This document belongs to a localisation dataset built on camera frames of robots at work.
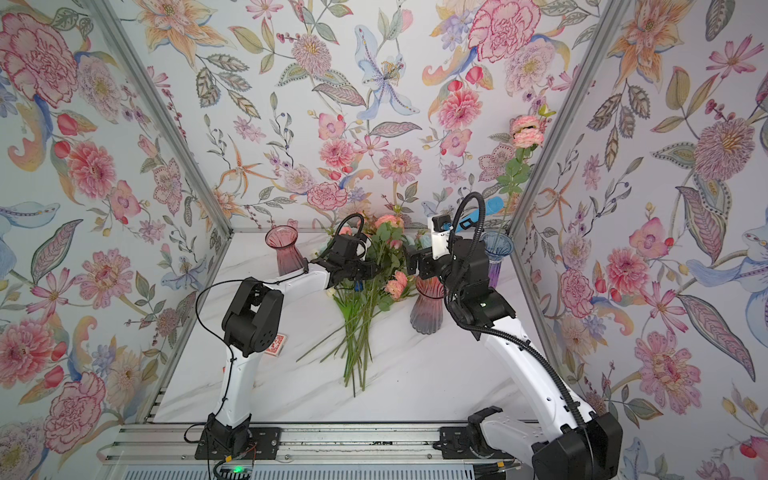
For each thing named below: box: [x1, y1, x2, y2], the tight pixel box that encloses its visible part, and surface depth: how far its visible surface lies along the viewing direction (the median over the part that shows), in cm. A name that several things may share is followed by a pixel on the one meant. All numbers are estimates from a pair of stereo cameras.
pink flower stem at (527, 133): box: [495, 104, 556, 243], surface depth 84 cm
